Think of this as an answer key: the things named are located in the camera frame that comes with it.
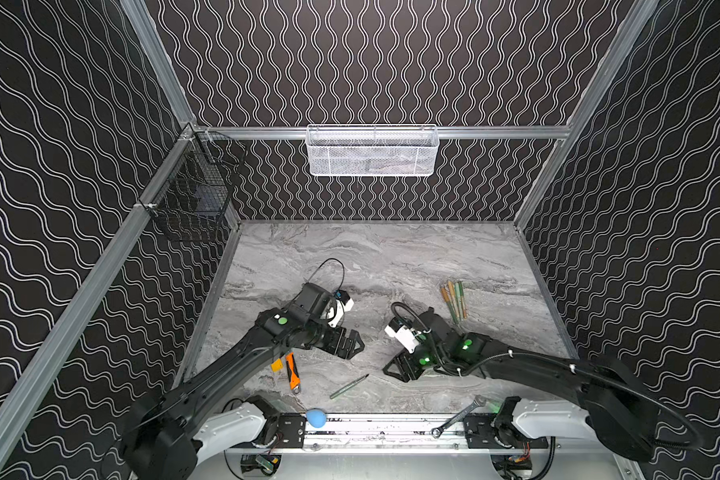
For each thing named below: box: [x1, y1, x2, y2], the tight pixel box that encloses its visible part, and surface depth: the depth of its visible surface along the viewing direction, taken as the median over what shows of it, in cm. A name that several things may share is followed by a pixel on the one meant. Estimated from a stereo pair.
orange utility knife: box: [285, 352, 301, 390], surface depth 85 cm
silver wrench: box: [431, 395, 487, 438], surface depth 79 cm
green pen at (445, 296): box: [440, 286, 458, 324], surface depth 102 cm
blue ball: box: [306, 408, 327, 429], surface depth 77 cm
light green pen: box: [455, 282, 464, 321], surface depth 99 cm
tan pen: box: [447, 280, 460, 319], surface depth 102 cm
